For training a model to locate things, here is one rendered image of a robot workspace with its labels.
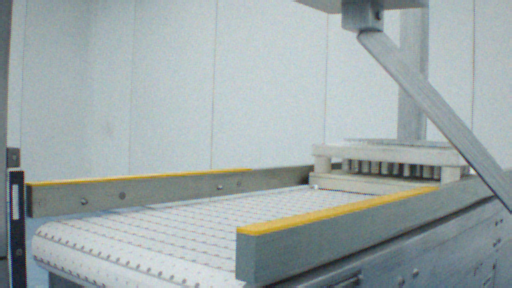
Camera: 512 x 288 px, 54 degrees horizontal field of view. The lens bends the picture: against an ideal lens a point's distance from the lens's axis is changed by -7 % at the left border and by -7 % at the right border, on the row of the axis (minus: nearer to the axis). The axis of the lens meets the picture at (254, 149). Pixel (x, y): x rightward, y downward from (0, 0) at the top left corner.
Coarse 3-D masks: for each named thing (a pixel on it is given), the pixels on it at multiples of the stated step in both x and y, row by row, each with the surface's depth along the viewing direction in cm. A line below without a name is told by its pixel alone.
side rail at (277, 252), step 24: (504, 168) 94; (432, 192) 57; (456, 192) 65; (480, 192) 75; (336, 216) 40; (360, 216) 43; (384, 216) 47; (408, 216) 52; (432, 216) 58; (240, 240) 33; (264, 240) 33; (288, 240) 35; (312, 240) 38; (336, 240) 40; (360, 240) 44; (240, 264) 33; (264, 264) 33; (288, 264) 35
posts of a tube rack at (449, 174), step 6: (318, 162) 85; (324, 162) 85; (330, 162) 86; (318, 168) 85; (324, 168) 85; (330, 168) 86; (444, 168) 73; (450, 168) 72; (456, 168) 72; (444, 174) 73; (450, 174) 72; (456, 174) 72; (444, 180) 73; (450, 180) 72; (456, 180) 72
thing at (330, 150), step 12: (312, 144) 86; (324, 144) 85; (336, 144) 85; (324, 156) 85; (336, 156) 83; (348, 156) 82; (360, 156) 81; (372, 156) 79; (384, 156) 78; (396, 156) 77; (408, 156) 76; (420, 156) 75; (432, 156) 74; (444, 156) 72; (456, 156) 71
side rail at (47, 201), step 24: (264, 168) 79; (288, 168) 83; (312, 168) 88; (336, 168) 95; (48, 192) 51; (72, 192) 53; (96, 192) 55; (120, 192) 58; (144, 192) 60; (168, 192) 63; (192, 192) 67; (216, 192) 70; (240, 192) 74; (48, 216) 51
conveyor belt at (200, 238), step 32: (288, 192) 80; (320, 192) 82; (64, 224) 50; (96, 224) 51; (128, 224) 52; (160, 224) 52; (192, 224) 53; (224, 224) 54; (64, 256) 45; (96, 256) 43; (128, 256) 41; (160, 256) 40; (192, 256) 41; (224, 256) 41
